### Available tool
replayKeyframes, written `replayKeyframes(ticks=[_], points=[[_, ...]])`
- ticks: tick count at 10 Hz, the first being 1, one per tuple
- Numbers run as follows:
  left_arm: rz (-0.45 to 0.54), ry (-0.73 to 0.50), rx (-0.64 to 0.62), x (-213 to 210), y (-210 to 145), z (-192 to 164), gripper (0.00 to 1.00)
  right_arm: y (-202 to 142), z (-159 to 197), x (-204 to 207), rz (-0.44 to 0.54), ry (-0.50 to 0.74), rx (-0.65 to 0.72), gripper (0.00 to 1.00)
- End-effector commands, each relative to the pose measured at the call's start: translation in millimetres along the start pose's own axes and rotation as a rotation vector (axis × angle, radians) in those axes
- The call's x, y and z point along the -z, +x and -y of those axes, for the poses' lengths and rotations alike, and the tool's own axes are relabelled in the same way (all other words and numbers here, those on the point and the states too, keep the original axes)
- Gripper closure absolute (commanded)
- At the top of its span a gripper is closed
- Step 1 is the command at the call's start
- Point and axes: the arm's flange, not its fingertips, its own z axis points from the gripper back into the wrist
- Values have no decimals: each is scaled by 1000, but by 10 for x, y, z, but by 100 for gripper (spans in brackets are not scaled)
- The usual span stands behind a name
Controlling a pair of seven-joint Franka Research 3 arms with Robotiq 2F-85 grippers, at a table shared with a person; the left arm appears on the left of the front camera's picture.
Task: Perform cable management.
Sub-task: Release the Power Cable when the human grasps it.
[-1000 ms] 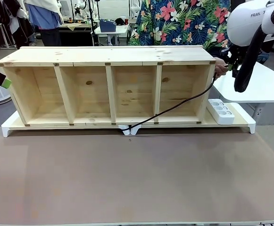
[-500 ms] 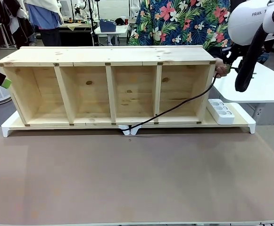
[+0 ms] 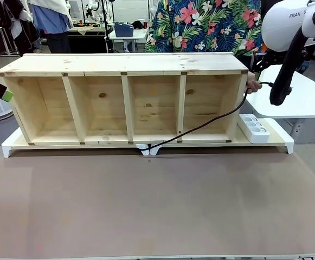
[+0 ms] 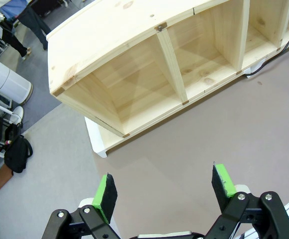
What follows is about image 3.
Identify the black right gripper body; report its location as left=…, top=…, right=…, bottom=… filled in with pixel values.
left=251, top=50, right=283, bottom=73

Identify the black power cable with plug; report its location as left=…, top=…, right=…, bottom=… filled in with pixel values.
left=140, top=81, right=273, bottom=152

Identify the person's left hand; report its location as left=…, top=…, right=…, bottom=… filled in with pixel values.
left=245, top=71, right=263, bottom=95

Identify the wood-top riser with white legs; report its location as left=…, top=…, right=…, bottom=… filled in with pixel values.
left=1, top=126, right=150, bottom=159
left=149, top=116, right=295, bottom=157

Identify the white side table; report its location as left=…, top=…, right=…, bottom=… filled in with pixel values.
left=244, top=64, right=315, bottom=141

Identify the white multi-socket power strip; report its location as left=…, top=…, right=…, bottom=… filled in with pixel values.
left=238, top=113, right=271, bottom=144

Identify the person in floral shirt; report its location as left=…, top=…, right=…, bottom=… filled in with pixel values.
left=144, top=0, right=268, bottom=58

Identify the person in blue shirt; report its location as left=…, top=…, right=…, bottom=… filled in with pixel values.
left=27, top=0, right=74, bottom=54

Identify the pine wooden shelf with compartments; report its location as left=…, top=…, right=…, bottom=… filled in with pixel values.
left=0, top=52, right=249, bottom=146

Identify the small white background table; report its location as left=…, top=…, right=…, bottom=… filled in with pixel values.
left=108, top=28, right=150, bottom=54

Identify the blue storage box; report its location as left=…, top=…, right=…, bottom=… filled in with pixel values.
left=114, top=21, right=135, bottom=38

